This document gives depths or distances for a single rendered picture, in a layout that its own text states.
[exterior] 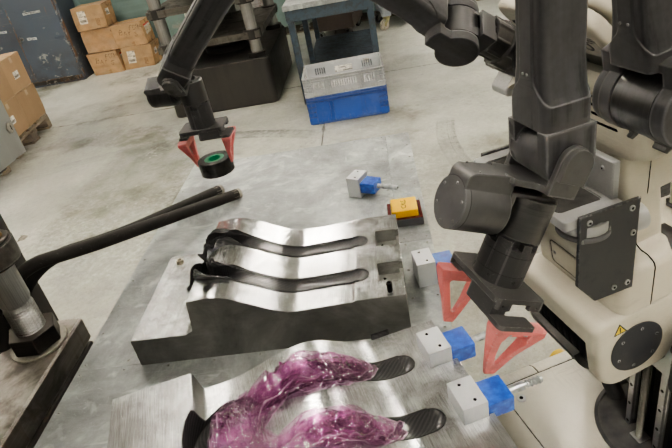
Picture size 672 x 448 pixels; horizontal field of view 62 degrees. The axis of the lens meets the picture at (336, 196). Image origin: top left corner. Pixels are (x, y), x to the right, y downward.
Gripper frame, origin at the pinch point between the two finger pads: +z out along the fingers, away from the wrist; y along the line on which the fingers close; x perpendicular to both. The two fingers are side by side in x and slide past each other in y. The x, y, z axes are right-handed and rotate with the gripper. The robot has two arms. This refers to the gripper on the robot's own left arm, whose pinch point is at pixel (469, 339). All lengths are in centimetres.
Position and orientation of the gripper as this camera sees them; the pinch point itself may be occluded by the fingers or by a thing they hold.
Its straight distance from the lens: 70.7
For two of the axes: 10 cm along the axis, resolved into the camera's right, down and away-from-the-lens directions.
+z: -2.7, 9.0, 3.4
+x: 9.2, 1.3, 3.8
